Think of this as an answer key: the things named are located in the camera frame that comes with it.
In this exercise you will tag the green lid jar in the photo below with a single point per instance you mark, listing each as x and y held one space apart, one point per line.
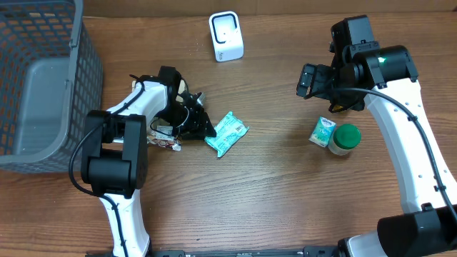
344 139

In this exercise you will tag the dark grey plastic basket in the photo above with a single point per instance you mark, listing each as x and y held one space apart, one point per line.
51 77

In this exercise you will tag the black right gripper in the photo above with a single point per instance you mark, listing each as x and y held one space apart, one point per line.
312 81

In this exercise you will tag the teal tissue pack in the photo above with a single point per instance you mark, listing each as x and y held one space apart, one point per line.
322 132

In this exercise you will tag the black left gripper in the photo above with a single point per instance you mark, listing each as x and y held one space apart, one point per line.
199 126

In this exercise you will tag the teal snack packet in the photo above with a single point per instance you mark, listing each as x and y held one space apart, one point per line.
228 131

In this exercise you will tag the white barcode scanner stand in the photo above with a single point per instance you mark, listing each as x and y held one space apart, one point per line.
226 36

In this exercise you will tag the brown snack bag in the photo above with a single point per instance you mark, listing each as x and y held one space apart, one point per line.
164 137

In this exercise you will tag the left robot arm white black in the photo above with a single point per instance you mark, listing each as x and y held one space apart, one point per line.
114 150

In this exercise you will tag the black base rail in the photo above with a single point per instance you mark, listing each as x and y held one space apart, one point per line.
307 251

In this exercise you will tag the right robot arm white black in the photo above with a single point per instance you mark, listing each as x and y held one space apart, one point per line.
364 75

